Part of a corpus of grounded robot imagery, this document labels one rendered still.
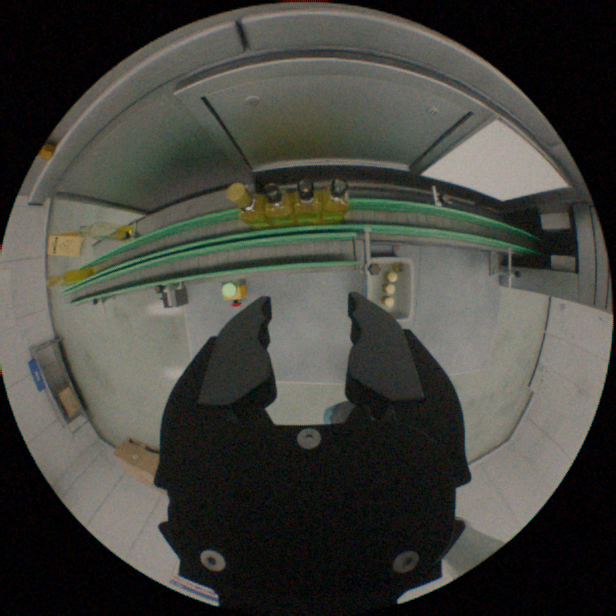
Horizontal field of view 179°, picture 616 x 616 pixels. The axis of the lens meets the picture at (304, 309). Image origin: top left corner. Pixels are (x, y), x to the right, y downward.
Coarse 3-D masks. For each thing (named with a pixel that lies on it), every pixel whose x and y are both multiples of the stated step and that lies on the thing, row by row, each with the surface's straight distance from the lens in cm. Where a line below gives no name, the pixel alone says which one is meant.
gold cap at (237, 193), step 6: (234, 186) 36; (240, 186) 35; (228, 192) 36; (234, 192) 35; (240, 192) 35; (246, 192) 36; (228, 198) 36; (234, 198) 35; (240, 198) 35; (246, 198) 36; (252, 198) 39; (240, 204) 37; (246, 204) 38
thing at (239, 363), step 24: (240, 312) 11; (264, 312) 11; (240, 336) 9; (264, 336) 10; (216, 360) 8; (240, 360) 8; (264, 360) 8; (216, 384) 8; (240, 384) 7; (264, 384) 7; (240, 408) 7; (264, 408) 8
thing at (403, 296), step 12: (384, 264) 75; (408, 264) 72; (372, 276) 73; (408, 276) 73; (372, 288) 73; (396, 288) 77; (408, 288) 73; (372, 300) 74; (396, 300) 77; (408, 300) 74; (396, 312) 78; (408, 312) 74
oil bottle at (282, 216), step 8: (288, 192) 42; (264, 200) 42; (288, 200) 41; (272, 208) 40; (280, 208) 40; (288, 208) 40; (272, 216) 42; (280, 216) 42; (288, 216) 43; (280, 224) 50; (288, 224) 50; (296, 224) 53
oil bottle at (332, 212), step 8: (320, 192) 44; (328, 192) 41; (320, 200) 46; (328, 200) 40; (344, 200) 40; (328, 208) 41; (336, 208) 41; (344, 208) 41; (320, 216) 50; (328, 216) 46; (336, 216) 46; (344, 216) 48; (320, 224) 55; (328, 224) 54; (336, 224) 55
